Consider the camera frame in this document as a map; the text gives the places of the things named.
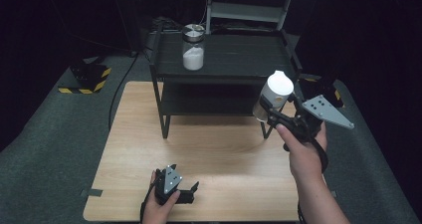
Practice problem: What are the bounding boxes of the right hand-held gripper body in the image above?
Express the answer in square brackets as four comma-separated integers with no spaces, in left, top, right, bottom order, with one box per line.
[267,94,355,152]

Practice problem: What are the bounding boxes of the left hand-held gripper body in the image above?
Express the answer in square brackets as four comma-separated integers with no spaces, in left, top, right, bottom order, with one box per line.
[154,165,195,206]

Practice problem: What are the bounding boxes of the clear jar with white lid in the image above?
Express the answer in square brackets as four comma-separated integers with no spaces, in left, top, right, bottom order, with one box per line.
[251,70,296,122]

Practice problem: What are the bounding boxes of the black two-tier shelf rack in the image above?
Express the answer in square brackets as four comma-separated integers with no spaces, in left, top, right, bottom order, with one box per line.
[148,24,304,139]

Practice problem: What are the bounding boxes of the glass jar with metal lid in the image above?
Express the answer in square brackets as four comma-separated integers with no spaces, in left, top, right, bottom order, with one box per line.
[181,23,206,72]

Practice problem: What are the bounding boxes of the person's left hand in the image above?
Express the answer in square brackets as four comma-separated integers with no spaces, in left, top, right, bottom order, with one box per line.
[141,170,182,224]

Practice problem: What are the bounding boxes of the person's right hand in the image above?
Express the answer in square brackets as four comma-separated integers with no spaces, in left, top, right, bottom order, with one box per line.
[275,120,328,186]

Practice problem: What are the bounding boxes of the black yellow striped stand base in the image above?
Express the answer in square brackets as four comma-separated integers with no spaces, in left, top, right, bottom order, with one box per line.
[298,74,345,109]
[58,59,112,96]

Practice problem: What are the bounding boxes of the grey metal shelf unit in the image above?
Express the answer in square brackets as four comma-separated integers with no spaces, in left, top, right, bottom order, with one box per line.
[204,0,322,36]

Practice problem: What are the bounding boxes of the left hand-held gripper black cable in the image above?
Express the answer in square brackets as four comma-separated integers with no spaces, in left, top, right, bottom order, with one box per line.
[139,179,158,224]

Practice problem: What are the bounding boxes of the hand-held gripper black cable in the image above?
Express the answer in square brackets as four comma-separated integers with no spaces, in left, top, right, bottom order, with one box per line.
[297,135,330,224]
[139,179,158,224]

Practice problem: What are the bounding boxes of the right hand-held gripper black cable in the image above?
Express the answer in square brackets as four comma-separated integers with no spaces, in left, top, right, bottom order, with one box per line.
[297,135,330,224]

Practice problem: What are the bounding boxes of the black floor cable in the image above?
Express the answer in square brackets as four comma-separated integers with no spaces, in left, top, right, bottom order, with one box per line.
[107,50,140,132]

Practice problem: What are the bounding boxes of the white cable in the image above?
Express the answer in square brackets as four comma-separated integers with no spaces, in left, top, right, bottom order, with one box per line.
[197,4,209,27]

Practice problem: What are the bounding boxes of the bundle of dark cables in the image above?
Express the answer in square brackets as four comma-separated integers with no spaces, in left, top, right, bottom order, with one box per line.
[150,15,187,34]

